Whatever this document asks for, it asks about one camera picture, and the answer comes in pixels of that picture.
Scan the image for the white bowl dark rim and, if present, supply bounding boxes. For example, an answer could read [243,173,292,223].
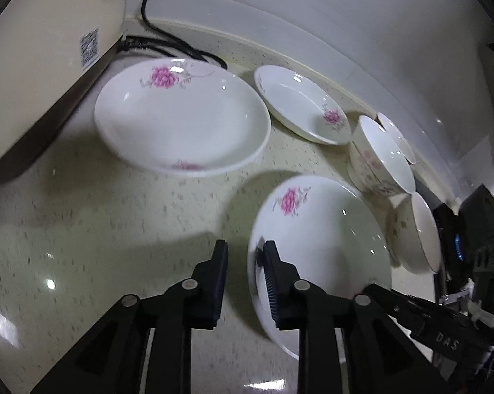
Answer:
[388,192,442,275]

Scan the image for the large white floral plate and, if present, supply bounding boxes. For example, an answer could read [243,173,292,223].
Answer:
[94,58,271,177]

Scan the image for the black power cable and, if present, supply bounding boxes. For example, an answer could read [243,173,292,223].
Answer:
[116,0,229,71]

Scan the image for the cream rice cooker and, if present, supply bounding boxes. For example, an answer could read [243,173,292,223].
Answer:
[0,0,127,185]

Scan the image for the white bowl pink flowers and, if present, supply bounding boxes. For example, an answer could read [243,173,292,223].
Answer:
[348,116,415,197]

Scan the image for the white bowl red outside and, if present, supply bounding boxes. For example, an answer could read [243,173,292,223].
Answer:
[376,112,416,165]

